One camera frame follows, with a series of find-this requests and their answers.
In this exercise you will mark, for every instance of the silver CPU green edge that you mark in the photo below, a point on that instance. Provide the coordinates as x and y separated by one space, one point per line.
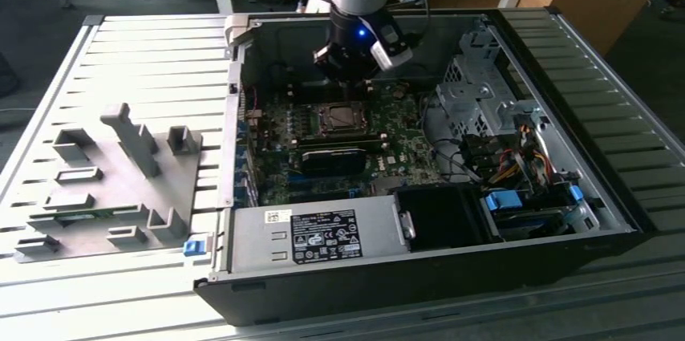
345 117

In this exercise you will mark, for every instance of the CPU socket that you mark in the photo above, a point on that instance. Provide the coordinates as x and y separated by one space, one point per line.
320 131

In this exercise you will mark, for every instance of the green motherboard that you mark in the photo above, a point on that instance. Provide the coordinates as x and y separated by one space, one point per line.
407 144

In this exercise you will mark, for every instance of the metal drive cage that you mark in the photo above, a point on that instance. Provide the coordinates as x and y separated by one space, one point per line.
465 104

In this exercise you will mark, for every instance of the black graphics card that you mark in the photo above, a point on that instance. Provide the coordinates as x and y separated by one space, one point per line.
332 162

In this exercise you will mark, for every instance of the silver chipset heatsink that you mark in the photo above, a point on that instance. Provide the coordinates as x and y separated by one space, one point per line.
387 185

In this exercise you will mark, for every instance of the black fan shroud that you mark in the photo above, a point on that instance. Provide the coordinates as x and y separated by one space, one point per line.
439 216

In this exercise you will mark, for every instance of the blue disk carrier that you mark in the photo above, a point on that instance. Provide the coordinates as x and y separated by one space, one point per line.
503 200

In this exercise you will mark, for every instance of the silver power supply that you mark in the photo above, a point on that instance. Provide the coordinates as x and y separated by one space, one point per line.
256 244

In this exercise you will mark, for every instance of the blue plastic clip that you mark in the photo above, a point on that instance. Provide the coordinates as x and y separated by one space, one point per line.
574 192

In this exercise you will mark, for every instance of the blue case latch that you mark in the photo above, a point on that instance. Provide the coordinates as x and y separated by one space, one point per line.
193 248

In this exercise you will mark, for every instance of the grey parts rack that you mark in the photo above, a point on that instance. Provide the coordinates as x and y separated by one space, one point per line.
107 196

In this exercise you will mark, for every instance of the black PC case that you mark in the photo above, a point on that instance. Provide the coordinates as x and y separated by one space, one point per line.
375 293

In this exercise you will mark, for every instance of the green RAM stick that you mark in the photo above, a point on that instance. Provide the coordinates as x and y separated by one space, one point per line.
80 216

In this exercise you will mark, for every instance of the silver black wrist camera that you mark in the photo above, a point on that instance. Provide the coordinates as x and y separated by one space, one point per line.
393 50

